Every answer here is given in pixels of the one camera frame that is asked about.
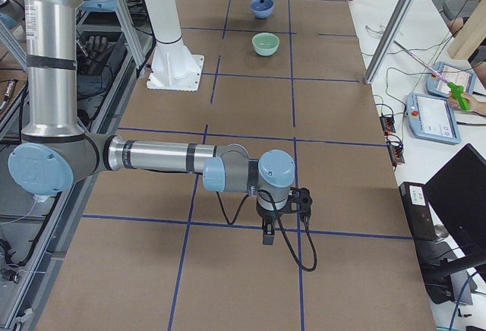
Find blue ceramic bowl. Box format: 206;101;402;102
250;0;274;19

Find green ceramic bowl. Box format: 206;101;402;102
251;33;280;57

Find black computer box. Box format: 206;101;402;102
399;181;449;242

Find black usb hub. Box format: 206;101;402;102
385;134;405;168
379;103;396;134

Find black monitor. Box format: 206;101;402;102
424;143;485;254

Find near teach pendant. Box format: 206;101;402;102
406;93;461;145

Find teach pendant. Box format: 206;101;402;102
406;93;461;145
426;61;477;97

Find reacher grabber tool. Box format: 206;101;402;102
393;40;472;111

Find far teach pendant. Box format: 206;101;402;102
426;61;477;97

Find seated person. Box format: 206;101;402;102
447;17;485;116

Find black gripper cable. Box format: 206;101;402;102
216;190;318;272

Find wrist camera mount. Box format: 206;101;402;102
282;187;313;222

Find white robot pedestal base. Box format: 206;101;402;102
144;0;204;92

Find aluminium frame post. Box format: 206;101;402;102
364;0;414;84

